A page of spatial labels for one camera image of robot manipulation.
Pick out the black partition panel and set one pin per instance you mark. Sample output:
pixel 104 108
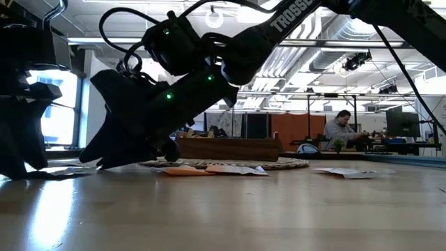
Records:
pixel 256 125

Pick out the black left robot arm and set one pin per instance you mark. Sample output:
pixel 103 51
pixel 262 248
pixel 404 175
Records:
pixel 24 45

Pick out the white blue helmet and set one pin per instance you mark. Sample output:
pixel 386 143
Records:
pixel 308 149

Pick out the grey patterned partition panel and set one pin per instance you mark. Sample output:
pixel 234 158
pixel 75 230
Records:
pixel 230 118

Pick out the dark foil tea packet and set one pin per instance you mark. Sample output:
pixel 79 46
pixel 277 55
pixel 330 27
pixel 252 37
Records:
pixel 55 176

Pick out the blue box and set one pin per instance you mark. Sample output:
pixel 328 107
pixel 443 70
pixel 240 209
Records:
pixel 389 141

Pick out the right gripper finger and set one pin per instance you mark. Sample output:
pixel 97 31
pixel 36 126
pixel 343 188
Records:
pixel 132 153
pixel 99 146

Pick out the orange partition panel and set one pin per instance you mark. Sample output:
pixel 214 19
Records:
pixel 296 127

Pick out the background work desk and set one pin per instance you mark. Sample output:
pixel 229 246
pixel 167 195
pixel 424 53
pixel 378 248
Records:
pixel 411 146

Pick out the round woven placemat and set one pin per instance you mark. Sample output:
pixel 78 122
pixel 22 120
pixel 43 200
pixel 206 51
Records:
pixel 261 163

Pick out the black ceiling-mounted camera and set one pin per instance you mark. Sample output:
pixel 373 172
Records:
pixel 355 62
pixel 388 89

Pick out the wooden tea box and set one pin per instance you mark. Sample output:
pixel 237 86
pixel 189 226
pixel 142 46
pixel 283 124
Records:
pixel 230 150

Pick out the large bright window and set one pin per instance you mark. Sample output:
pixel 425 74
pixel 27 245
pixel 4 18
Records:
pixel 59 122

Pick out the black computer monitor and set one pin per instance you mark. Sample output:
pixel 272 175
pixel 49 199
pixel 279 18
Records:
pixel 402 125

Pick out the small background potted plant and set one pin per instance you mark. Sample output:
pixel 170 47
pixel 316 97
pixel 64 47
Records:
pixel 338 143

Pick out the person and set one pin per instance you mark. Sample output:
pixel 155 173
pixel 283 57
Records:
pixel 336 132

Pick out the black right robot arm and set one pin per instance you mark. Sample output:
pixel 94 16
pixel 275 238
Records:
pixel 251 45

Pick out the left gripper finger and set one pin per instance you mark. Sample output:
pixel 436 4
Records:
pixel 12 146
pixel 35 139

